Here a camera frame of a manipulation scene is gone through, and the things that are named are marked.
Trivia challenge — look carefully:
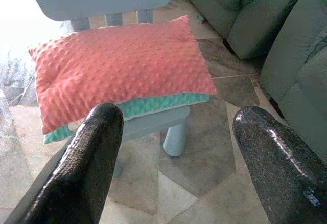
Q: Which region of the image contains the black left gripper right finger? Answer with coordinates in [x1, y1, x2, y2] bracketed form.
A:
[232, 105, 327, 224]

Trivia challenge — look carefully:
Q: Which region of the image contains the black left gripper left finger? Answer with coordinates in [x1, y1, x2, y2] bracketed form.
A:
[4, 102, 125, 224]

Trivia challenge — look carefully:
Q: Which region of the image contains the pink plush pillow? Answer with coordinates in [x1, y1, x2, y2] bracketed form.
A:
[28, 15, 218, 135]

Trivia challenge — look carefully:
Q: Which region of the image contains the green sofa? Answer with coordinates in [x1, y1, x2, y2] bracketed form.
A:
[175, 0, 327, 165]

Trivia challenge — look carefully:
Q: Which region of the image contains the small grey-blue stool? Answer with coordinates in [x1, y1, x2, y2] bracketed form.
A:
[112, 95, 218, 158]

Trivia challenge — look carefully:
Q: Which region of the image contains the teal dotted cushion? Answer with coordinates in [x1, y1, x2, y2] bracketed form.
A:
[42, 92, 218, 145]

